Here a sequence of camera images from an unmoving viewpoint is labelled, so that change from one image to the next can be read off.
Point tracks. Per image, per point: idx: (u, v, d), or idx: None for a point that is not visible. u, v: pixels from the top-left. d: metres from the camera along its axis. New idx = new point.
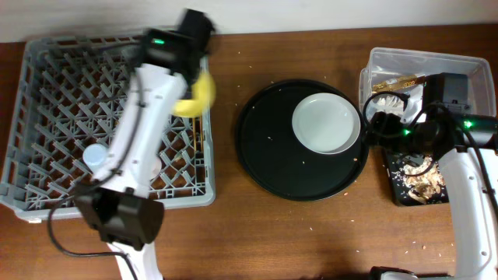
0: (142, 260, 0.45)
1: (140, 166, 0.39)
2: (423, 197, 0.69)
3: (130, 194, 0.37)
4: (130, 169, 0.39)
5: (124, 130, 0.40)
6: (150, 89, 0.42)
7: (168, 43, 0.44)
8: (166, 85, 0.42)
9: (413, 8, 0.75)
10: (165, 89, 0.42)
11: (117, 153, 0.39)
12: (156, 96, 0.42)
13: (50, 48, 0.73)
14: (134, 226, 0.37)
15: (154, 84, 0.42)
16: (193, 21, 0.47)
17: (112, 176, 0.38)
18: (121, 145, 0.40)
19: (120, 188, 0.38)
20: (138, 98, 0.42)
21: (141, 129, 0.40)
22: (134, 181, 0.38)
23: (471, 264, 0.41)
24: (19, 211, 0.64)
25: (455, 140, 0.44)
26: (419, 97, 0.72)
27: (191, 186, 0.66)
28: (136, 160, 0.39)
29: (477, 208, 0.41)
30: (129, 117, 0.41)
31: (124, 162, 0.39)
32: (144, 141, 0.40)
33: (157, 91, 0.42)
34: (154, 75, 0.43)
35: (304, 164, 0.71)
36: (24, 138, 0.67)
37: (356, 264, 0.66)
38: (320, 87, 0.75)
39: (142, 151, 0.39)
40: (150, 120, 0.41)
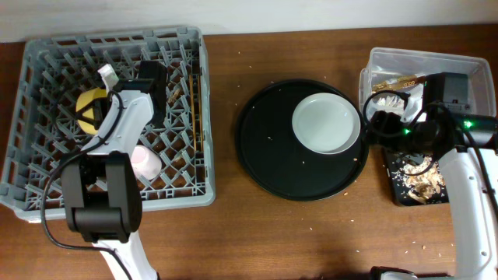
0: (131, 253, 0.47)
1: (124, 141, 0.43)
2: (423, 197, 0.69)
3: (116, 152, 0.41)
4: (115, 141, 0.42)
5: (107, 120, 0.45)
6: (127, 99, 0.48)
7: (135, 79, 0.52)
8: (141, 99, 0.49)
9: (414, 8, 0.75)
10: (140, 99, 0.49)
11: (101, 132, 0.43)
12: (134, 103, 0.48)
13: (49, 48, 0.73)
14: (119, 189, 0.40)
15: (129, 96, 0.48)
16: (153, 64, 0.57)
17: (99, 143, 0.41)
18: (106, 127, 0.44)
19: (107, 152, 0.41)
20: (117, 105, 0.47)
21: (123, 119, 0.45)
22: (119, 147, 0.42)
23: (471, 264, 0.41)
24: (19, 211, 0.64)
25: (456, 140, 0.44)
26: (419, 96, 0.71)
27: (191, 186, 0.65)
28: (120, 135, 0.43)
29: (477, 208, 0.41)
30: (111, 114, 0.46)
31: (109, 138, 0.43)
32: (126, 126, 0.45)
33: (135, 99, 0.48)
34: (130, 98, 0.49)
35: (303, 164, 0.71)
36: (24, 137, 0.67)
37: (356, 264, 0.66)
38: (320, 86, 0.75)
39: (124, 131, 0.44)
40: (130, 116, 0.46)
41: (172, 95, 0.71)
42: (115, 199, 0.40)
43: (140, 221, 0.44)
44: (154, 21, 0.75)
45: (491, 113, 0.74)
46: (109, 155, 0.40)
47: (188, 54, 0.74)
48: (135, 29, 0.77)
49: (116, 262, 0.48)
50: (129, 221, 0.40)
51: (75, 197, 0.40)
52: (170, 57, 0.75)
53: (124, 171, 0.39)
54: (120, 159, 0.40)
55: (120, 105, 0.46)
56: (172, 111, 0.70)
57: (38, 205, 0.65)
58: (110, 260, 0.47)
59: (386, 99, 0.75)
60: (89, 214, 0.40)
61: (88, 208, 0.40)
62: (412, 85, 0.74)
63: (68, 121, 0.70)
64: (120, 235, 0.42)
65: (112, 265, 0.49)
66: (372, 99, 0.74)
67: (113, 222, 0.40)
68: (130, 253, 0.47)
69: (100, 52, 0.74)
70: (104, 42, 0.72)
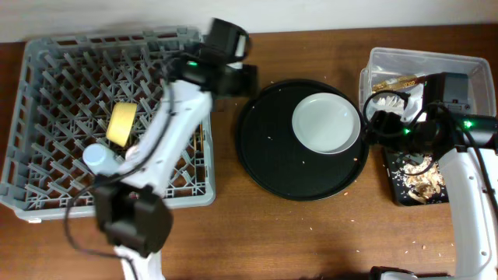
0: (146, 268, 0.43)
1: (163, 166, 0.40)
2: (423, 197, 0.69)
3: (149, 189, 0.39)
4: (153, 169, 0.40)
5: (150, 134, 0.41)
6: (180, 101, 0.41)
7: (199, 60, 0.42)
8: (197, 99, 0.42)
9: (414, 8, 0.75)
10: (194, 103, 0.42)
11: (143, 152, 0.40)
12: (186, 108, 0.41)
13: (50, 48, 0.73)
14: (145, 222, 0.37)
15: (184, 96, 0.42)
16: (224, 33, 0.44)
17: (134, 171, 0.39)
18: (147, 145, 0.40)
19: (142, 183, 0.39)
20: (166, 109, 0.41)
21: (167, 135, 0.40)
22: (156, 178, 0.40)
23: (471, 264, 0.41)
24: (19, 210, 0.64)
25: (456, 141, 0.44)
26: (419, 97, 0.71)
27: (191, 186, 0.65)
28: (160, 160, 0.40)
29: (477, 208, 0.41)
30: (156, 124, 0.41)
31: (149, 161, 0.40)
32: (169, 145, 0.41)
33: (188, 103, 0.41)
34: (187, 91, 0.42)
35: (303, 164, 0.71)
36: (24, 137, 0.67)
37: (356, 264, 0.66)
38: (320, 87, 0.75)
39: (165, 154, 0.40)
40: (177, 128, 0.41)
41: None
42: (142, 226, 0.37)
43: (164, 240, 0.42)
44: (154, 21, 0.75)
45: (491, 113, 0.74)
46: (142, 191, 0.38)
47: None
48: (135, 29, 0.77)
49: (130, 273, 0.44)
50: (150, 246, 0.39)
51: (104, 214, 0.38)
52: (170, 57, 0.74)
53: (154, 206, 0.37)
54: (152, 197, 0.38)
55: (170, 112, 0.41)
56: None
57: (38, 205, 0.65)
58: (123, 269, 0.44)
59: (386, 99, 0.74)
60: (113, 231, 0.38)
61: (114, 225, 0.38)
62: (412, 86, 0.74)
63: (68, 121, 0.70)
64: (139, 253, 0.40)
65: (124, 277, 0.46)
66: (372, 99, 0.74)
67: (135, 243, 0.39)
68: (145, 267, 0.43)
69: (101, 52, 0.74)
70: (104, 42, 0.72)
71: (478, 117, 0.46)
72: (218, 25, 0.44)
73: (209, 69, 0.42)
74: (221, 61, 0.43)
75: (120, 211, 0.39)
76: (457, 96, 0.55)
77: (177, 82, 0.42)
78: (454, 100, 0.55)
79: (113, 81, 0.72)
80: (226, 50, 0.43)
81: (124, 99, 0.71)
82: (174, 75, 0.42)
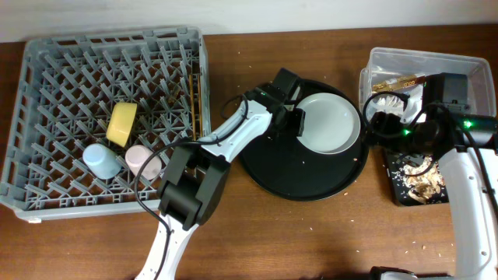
0: (178, 243, 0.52)
1: (233, 148, 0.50)
2: (423, 197, 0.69)
3: (221, 159, 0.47)
4: (226, 147, 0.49)
5: (229, 122, 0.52)
6: (252, 112, 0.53)
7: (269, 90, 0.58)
8: (262, 113, 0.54)
9: (414, 8, 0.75)
10: (262, 117, 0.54)
11: (220, 134, 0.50)
12: (256, 117, 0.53)
13: (50, 48, 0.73)
14: (208, 188, 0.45)
15: (254, 108, 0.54)
16: (288, 80, 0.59)
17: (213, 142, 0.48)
18: (226, 130, 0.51)
19: (218, 153, 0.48)
20: (242, 113, 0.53)
21: (240, 129, 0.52)
22: (227, 153, 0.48)
23: (471, 264, 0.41)
24: (19, 211, 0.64)
25: (457, 140, 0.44)
26: (419, 98, 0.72)
27: None
28: (230, 143, 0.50)
29: (477, 209, 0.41)
30: (233, 120, 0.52)
31: (224, 140, 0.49)
32: (238, 134, 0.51)
33: (257, 113, 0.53)
34: (257, 109, 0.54)
35: (303, 164, 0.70)
36: (25, 138, 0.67)
37: (357, 264, 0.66)
38: (320, 87, 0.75)
39: (236, 139, 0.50)
40: (247, 129, 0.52)
41: (172, 95, 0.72)
42: (201, 194, 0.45)
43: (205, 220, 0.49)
44: (154, 21, 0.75)
45: (491, 113, 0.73)
46: (212, 159, 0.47)
47: (188, 54, 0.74)
48: (135, 29, 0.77)
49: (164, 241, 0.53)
50: (202, 215, 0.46)
51: (175, 172, 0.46)
52: (170, 57, 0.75)
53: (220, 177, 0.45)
54: (224, 166, 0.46)
55: (243, 115, 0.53)
56: (172, 111, 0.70)
57: (38, 205, 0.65)
58: (159, 240, 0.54)
59: (386, 99, 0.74)
60: (177, 190, 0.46)
61: (177, 188, 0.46)
62: (412, 86, 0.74)
63: (68, 121, 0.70)
64: (185, 223, 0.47)
65: (157, 248, 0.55)
66: (372, 99, 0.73)
67: (191, 208, 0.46)
68: (177, 243, 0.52)
69: (101, 52, 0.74)
70: (104, 42, 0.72)
71: (478, 117, 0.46)
72: (281, 75, 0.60)
73: (277, 102, 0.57)
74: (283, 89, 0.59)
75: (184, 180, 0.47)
76: (456, 96, 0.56)
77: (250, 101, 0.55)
78: (455, 100, 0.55)
79: (113, 81, 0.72)
80: (282, 84, 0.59)
81: (124, 98, 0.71)
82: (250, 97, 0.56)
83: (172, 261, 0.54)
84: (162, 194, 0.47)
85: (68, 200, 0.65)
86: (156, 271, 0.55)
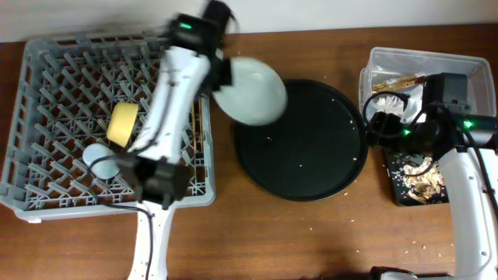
0: (163, 225, 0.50)
1: (171, 138, 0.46)
2: (423, 197, 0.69)
3: (164, 160, 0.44)
4: (165, 140, 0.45)
5: (157, 105, 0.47)
6: (177, 71, 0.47)
7: (194, 24, 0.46)
8: (191, 66, 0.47)
9: (413, 8, 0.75)
10: (191, 68, 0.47)
11: (153, 125, 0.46)
12: (184, 76, 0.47)
13: (50, 48, 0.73)
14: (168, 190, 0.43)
15: (181, 64, 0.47)
16: (215, 11, 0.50)
17: (149, 145, 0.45)
18: (156, 120, 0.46)
19: (159, 155, 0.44)
20: (168, 78, 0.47)
21: (171, 103, 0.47)
22: (167, 150, 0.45)
23: (471, 264, 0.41)
24: (19, 211, 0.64)
25: (457, 141, 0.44)
26: (419, 98, 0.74)
27: (191, 186, 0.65)
28: (168, 133, 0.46)
29: (478, 209, 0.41)
30: (162, 95, 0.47)
31: (159, 135, 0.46)
32: (174, 113, 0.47)
33: (185, 71, 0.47)
34: (180, 59, 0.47)
35: (301, 167, 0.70)
36: (24, 137, 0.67)
37: (356, 264, 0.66)
38: (320, 87, 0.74)
39: (173, 126, 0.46)
40: (179, 97, 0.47)
41: None
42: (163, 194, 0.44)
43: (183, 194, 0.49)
44: (154, 21, 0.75)
45: (491, 113, 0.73)
46: (158, 163, 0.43)
47: None
48: (135, 29, 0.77)
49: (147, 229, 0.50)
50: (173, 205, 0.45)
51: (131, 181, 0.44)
52: None
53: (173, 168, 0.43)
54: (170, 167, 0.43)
55: (171, 83, 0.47)
56: None
57: (38, 205, 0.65)
58: (142, 231, 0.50)
59: (386, 99, 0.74)
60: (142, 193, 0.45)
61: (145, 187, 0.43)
62: (412, 86, 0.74)
63: (68, 121, 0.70)
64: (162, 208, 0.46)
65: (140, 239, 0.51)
66: (372, 99, 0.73)
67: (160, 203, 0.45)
68: (161, 225, 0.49)
69: (100, 52, 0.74)
70: (104, 42, 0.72)
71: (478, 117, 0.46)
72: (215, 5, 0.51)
73: (202, 33, 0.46)
74: (201, 24, 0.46)
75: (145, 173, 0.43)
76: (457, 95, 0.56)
77: (174, 49, 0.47)
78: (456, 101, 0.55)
79: (113, 81, 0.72)
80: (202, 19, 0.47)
81: (124, 98, 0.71)
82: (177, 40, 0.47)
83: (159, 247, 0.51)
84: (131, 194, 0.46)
85: (68, 200, 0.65)
86: (147, 262, 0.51)
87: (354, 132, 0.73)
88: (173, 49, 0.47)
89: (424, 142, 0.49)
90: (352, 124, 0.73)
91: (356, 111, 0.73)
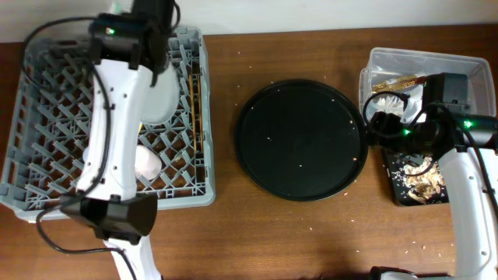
0: (138, 256, 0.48)
1: (120, 173, 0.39)
2: (423, 197, 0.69)
3: (117, 201, 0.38)
4: (112, 176, 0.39)
5: (96, 134, 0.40)
6: (113, 89, 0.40)
7: (120, 28, 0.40)
8: (129, 82, 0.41)
9: (413, 8, 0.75)
10: (129, 86, 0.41)
11: (96, 161, 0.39)
12: (123, 95, 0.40)
13: (50, 48, 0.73)
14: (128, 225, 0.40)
15: (117, 82, 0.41)
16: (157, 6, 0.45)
17: (94, 184, 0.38)
18: (98, 153, 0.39)
19: (107, 196, 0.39)
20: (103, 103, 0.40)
21: (113, 130, 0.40)
22: (117, 187, 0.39)
23: (471, 264, 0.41)
24: (19, 211, 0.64)
25: (457, 141, 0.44)
26: (419, 97, 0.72)
27: (191, 186, 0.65)
28: (115, 166, 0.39)
29: (478, 209, 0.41)
30: (99, 121, 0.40)
31: (104, 171, 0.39)
32: (120, 141, 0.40)
33: (121, 89, 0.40)
34: (114, 71, 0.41)
35: (301, 167, 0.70)
36: (24, 138, 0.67)
37: (357, 264, 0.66)
38: (320, 88, 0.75)
39: (119, 157, 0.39)
40: (123, 120, 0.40)
41: None
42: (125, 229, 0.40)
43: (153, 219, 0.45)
44: None
45: (491, 113, 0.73)
46: (109, 204, 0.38)
47: (188, 54, 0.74)
48: None
49: (123, 262, 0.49)
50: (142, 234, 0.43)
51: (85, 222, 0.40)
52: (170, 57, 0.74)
53: (128, 208, 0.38)
54: (124, 203, 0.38)
55: (106, 105, 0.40)
56: None
57: (38, 205, 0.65)
58: (118, 263, 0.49)
59: (386, 99, 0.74)
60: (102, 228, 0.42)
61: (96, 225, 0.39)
62: (412, 86, 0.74)
63: (68, 121, 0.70)
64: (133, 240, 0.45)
65: (120, 267, 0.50)
66: (372, 99, 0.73)
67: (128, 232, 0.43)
68: (137, 257, 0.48)
69: None
70: None
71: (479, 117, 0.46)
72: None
73: (138, 34, 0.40)
74: (132, 31, 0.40)
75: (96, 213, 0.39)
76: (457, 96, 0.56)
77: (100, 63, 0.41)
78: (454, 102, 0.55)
79: None
80: (134, 21, 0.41)
81: None
82: (104, 47, 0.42)
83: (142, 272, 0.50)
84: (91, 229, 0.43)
85: None
86: None
87: (354, 132, 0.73)
88: (99, 62, 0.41)
89: (424, 142, 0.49)
90: (352, 124, 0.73)
91: (356, 111, 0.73)
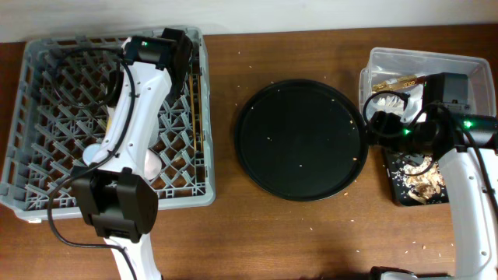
0: (138, 254, 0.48)
1: (135, 149, 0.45)
2: (423, 197, 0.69)
3: (127, 173, 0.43)
4: (126, 152, 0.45)
5: (119, 117, 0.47)
6: (140, 82, 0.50)
7: (152, 45, 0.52)
8: (152, 78, 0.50)
9: (413, 8, 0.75)
10: (153, 82, 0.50)
11: (114, 138, 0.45)
12: (147, 88, 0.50)
13: (50, 48, 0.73)
14: (132, 208, 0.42)
15: (143, 78, 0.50)
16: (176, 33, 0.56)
17: (110, 157, 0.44)
18: (118, 132, 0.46)
19: (120, 168, 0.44)
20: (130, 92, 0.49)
21: (135, 113, 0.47)
22: (130, 161, 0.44)
23: (471, 264, 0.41)
24: (19, 211, 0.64)
25: (457, 141, 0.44)
26: (419, 97, 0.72)
27: (191, 186, 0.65)
28: (131, 143, 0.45)
29: (478, 209, 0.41)
30: (124, 106, 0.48)
31: (120, 147, 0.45)
32: (139, 124, 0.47)
33: (147, 83, 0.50)
34: (144, 71, 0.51)
35: (301, 167, 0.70)
36: (24, 138, 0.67)
37: (357, 264, 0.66)
38: (320, 87, 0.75)
39: (135, 136, 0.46)
40: (144, 106, 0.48)
41: None
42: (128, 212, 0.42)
43: (154, 218, 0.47)
44: (154, 22, 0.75)
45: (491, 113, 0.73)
46: (120, 175, 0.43)
47: None
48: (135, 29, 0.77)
49: (124, 260, 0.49)
50: (142, 225, 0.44)
51: (89, 204, 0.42)
52: None
53: (135, 182, 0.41)
54: (132, 178, 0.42)
55: (133, 93, 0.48)
56: (172, 111, 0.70)
57: (38, 205, 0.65)
58: (120, 261, 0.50)
59: (386, 99, 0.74)
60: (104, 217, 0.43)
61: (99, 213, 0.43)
62: (412, 86, 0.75)
63: (69, 121, 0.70)
64: (133, 236, 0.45)
65: (121, 267, 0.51)
66: (372, 99, 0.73)
67: (128, 225, 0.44)
68: (138, 255, 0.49)
69: (100, 52, 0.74)
70: (104, 42, 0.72)
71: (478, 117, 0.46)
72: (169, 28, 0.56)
73: (166, 52, 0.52)
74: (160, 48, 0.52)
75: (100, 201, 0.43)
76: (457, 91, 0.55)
77: (133, 65, 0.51)
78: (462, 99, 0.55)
79: None
80: (163, 40, 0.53)
81: None
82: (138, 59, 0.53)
83: (142, 271, 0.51)
84: (92, 222, 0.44)
85: (68, 200, 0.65)
86: None
87: (354, 132, 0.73)
88: (132, 64, 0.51)
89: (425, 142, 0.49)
90: (352, 124, 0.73)
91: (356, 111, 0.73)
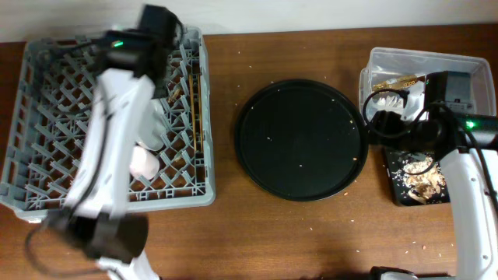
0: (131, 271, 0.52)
1: (113, 183, 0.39)
2: (423, 197, 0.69)
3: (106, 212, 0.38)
4: (104, 187, 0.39)
5: (92, 143, 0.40)
6: (115, 96, 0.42)
7: (126, 43, 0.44)
8: (131, 90, 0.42)
9: (414, 8, 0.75)
10: (131, 94, 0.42)
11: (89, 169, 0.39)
12: (123, 103, 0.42)
13: (50, 48, 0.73)
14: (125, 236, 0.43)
15: (118, 89, 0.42)
16: (157, 19, 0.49)
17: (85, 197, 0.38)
18: (92, 163, 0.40)
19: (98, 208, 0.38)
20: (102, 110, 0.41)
21: (111, 138, 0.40)
22: (109, 198, 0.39)
23: (472, 268, 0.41)
24: (19, 211, 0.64)
25: (459, 141, 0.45)
26: (419, 92, 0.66)
27: (191, 186, 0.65)
28: (110, 174, 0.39)
29: (480, 214, 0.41)
30: (96, 130, 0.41)
31: (97, 180, 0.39)
32: (116, 152, 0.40)
33: (123, 97, 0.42)
34: (119, 78, 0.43)
35: (301, 167, 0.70)
36: (24, 138, 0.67)
37: (357, 264, 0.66)
38: (320, 87, 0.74)
39: (113, 165, 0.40)
40: (120, 127, 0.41)
41: (172, 95, 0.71)
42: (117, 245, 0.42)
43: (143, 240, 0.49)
44: None
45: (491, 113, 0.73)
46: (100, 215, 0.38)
47: (187, 54, 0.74)
48: None
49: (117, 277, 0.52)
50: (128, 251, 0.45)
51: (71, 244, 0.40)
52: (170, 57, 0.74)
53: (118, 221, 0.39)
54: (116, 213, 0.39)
55: (106, 113, 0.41)
56: (172, 111, 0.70)
57: (38, 205, 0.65)
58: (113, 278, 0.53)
59: (386, 99, 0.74)
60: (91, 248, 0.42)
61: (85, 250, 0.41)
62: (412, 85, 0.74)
63: (69, 121, 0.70)
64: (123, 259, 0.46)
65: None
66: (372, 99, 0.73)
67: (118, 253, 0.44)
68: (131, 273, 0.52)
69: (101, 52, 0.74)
70: None
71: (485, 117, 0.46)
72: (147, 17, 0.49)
73: (143, 52, 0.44)
74: (140, 47, 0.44)
75: (85, 232, 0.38)
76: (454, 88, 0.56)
77: (104, 73, 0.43)
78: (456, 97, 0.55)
79: None
80: (140, 37, 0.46)
81: None
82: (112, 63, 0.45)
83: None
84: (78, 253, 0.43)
85: None
86: None
87: (354, 132, 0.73)
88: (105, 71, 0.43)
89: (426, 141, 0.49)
90: (352, 124, 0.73)
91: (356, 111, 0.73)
